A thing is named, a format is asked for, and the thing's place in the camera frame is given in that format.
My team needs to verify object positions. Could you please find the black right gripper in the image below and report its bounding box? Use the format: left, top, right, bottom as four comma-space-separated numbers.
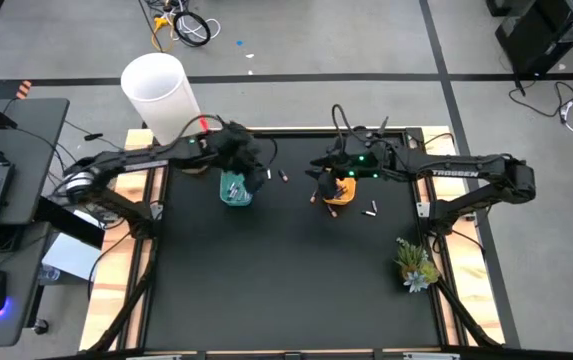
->
316, 132, 397, 200

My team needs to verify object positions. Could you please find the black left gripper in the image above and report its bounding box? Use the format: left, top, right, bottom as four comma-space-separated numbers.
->
210, 121, 268, 195

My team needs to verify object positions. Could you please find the yellow plastic bin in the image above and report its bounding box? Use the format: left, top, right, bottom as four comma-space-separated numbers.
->
322, 175, 358, 207

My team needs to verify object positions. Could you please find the teal plastic bin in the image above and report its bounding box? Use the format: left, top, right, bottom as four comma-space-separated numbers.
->
219, 169, 255, 208

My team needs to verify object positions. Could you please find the green succulent plant pot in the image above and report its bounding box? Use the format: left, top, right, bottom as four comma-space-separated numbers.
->
393, 235, 442, 301

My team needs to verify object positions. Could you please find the white lamp with wooden base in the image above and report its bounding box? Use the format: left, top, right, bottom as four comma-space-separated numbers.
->
120, 52, 206, 147

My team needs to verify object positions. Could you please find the light wooden table board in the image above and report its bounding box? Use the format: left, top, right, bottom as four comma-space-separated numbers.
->
78, 124, 507, 354

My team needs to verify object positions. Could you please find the white box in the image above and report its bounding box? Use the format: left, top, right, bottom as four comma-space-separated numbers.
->
40, 219, 103, 283

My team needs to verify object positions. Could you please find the black side desk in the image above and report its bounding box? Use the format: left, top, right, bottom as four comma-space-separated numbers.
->
0, 97, 71, 350

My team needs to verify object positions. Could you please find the orange black striped block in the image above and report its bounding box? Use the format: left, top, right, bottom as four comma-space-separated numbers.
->
14, 79, 34, 101

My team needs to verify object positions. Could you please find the black computer tower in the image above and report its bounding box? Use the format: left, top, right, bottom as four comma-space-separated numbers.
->
494, 0, 573, 77

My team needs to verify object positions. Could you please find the white floor cable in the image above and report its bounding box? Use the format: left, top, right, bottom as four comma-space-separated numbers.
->
181, 14, 222, 44

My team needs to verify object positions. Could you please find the black coiled floor cable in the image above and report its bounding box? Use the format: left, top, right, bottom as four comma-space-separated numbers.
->
172, 10, 213, 49

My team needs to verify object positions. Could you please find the black frame strut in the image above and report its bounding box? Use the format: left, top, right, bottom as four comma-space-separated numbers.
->
434, 277, 503, 349
84, 267, 156, 354

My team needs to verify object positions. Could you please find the yellow floor cable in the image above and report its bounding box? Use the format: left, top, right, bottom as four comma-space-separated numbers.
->
150, 13, 176, 53

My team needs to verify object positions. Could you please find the black floor power cable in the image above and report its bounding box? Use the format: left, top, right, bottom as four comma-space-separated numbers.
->
507, 74, 573, 119

